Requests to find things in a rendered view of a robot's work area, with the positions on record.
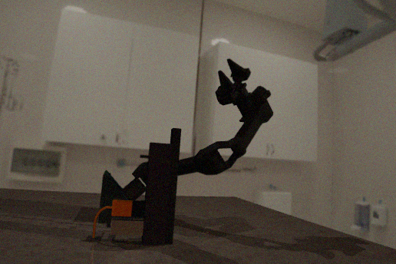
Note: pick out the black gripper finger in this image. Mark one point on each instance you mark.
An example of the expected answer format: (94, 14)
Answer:
(226, 85)
(235, 68)

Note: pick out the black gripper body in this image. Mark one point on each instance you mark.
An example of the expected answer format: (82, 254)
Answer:
(240, 97)

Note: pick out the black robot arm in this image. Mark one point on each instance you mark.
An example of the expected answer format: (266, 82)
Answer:
(208, 161)

